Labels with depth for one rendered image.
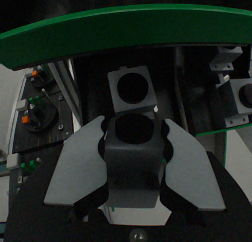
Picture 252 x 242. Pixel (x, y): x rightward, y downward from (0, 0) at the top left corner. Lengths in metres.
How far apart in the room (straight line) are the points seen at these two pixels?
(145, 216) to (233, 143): 0.44
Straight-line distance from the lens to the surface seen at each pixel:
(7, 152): 0.65
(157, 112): 0.21
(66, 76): 0.21
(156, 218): 0.53
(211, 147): 0.42
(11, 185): 0.57
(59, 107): 0.62
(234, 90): 0.21
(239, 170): 0.66
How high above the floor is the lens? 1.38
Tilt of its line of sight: 53 degrees down
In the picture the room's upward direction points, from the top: 6 degrees counter-clockwise
